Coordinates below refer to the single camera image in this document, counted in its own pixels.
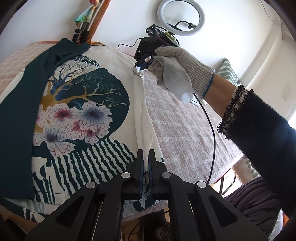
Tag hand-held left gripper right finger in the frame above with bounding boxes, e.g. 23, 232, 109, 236
148, 149, 270, 241

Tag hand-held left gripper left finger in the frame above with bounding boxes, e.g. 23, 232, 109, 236
24, 149, 144, 241

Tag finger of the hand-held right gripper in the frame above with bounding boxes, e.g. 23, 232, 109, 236
133, 58, 145, 70
144, 57, 155, 70

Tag white tree print shirt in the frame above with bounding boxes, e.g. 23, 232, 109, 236
0, 38, 168, 223

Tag person's right hand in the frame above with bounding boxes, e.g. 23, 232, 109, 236
150, 46, 216, 103

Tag pink checked blanket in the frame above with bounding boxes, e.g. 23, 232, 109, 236
0, 42, 245, 186

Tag colourful scarf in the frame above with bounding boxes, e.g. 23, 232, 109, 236
73, 0, 102, 24

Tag green striped pillow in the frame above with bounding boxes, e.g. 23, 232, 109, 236
217, 58, 243, 88

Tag white leaf print sheet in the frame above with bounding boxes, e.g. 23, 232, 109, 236
239, 154, 263, 182

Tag person's striped pants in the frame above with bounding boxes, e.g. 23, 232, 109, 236
153, 176, 285, 241

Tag thin black ring light cable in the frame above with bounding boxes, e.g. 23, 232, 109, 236
117, 38, 140, 51

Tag white ring light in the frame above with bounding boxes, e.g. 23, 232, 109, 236
157, 0, 206, 36

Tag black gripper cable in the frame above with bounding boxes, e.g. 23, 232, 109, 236
193, 93, 216, 184

